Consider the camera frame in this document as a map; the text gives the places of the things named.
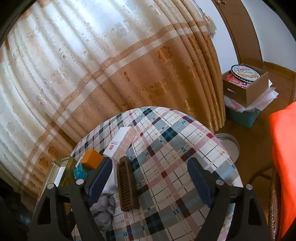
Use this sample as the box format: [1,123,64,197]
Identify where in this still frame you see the brown wooden comb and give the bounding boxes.
[117,156,139,212]

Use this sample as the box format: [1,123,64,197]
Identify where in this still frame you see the teal toy brick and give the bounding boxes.
[73,164,88,180]

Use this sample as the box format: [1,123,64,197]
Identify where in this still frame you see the white box red seal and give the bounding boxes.
[103,126,136,163]

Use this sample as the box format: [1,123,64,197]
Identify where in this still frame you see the cardboard box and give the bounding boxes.
[222,64,269,108]

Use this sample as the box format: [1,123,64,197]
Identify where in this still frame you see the cream and tan curtain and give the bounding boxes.
[1,1,225,196]

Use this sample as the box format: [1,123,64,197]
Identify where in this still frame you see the red snack package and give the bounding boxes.
[225,73,250,89]

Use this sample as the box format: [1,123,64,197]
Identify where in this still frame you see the brown wooden door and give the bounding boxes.
[212,0,263,68]

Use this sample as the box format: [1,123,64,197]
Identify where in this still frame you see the teal waste bin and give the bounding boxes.
[229,108,261,128]

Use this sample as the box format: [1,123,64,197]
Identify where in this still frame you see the gold metal tin tray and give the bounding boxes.
[43,156,77,187]

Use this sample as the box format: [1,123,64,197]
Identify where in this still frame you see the round cookie tin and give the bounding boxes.
[230,65,261,84]

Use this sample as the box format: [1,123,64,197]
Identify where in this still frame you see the orange cube block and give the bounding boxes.
[80,149,103,170]

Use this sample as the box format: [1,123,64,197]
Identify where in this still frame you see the orange cloth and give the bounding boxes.
[269,102,295,240]

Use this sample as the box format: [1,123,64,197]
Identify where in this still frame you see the plaid tablecloth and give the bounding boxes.
[71,106,242,240]

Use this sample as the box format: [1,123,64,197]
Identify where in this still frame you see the white rounded box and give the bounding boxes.
[102,166,118,195]

